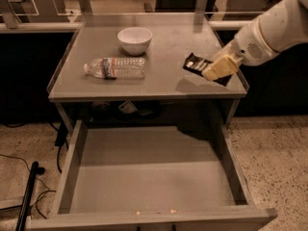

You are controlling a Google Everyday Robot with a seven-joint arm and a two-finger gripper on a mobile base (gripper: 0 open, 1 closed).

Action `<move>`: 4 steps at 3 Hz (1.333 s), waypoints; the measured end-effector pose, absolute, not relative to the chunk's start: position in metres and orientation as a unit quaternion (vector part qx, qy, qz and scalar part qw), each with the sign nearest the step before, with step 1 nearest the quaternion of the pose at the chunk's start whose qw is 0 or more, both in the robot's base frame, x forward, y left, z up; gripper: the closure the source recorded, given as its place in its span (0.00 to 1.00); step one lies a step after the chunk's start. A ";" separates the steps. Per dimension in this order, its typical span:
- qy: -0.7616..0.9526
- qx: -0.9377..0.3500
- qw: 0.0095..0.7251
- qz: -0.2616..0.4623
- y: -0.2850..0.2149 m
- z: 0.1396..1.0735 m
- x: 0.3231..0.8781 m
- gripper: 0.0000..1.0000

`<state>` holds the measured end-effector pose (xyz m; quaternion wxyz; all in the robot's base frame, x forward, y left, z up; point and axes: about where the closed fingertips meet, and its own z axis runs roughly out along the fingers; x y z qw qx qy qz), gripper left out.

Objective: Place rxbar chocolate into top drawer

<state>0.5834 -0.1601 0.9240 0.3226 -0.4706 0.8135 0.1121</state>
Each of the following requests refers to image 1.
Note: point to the yellow taped gripper finger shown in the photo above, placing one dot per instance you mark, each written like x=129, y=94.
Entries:
x=228, y=52
x=222, y=67

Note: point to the black rxbar chocolate wrapper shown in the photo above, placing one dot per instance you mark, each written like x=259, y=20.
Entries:
x=196, y=65

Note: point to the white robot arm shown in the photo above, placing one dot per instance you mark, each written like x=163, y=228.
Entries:
x=262, y=39

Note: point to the dark items under cabinet top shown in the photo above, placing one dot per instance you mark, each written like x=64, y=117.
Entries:
x=124, y=110

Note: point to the grey open top drawer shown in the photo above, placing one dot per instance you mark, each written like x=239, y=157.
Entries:
x=158, y=178

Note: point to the white ceramic bowl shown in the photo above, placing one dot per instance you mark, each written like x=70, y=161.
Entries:
x=134, y=40

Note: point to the grey metal cabinet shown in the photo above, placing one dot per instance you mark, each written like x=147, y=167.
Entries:
x=175, y=37

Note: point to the clear plastic water bottle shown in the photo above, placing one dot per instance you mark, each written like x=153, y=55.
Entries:
x=112, y=68

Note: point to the black pole on floor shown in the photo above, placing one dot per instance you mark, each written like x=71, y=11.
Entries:
x=25, y=205

